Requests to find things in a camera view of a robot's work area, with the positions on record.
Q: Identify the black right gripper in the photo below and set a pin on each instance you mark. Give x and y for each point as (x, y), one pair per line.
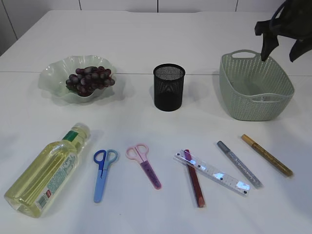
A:
(292, 19)

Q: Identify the clear plastic sheet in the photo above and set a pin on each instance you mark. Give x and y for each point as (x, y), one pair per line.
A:
(261, 99)

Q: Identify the purple artificial grape bunch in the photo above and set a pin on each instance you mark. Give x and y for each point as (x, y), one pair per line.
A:
(87, 80)

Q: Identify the yellow tea plastic bottle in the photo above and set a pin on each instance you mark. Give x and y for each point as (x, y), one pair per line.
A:
(35, 189)

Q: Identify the green plastic woven basket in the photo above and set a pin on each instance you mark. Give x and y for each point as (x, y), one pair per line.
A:
(243, 76)

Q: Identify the gold glitter pen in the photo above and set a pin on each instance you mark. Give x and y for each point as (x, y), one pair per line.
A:
(267, 156)

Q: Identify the black mesh pen holder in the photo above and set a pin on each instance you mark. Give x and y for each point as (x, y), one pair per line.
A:
(168, 86)

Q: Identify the silver glitter pen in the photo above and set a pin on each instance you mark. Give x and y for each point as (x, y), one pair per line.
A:
(240, 165)

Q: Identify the clear plastic ruler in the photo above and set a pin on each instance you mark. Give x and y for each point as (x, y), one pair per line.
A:
(213, 173)

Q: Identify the red glitter pen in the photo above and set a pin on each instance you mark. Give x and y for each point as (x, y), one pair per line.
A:
(196, 187)

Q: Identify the pale green wavy plate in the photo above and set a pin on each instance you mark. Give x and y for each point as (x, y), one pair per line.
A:
(52, 78)

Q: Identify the pink scissors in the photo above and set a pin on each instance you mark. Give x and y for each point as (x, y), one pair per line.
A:
(139, 154)

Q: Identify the blue scissors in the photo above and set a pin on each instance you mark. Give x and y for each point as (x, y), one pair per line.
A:
(104, 159)

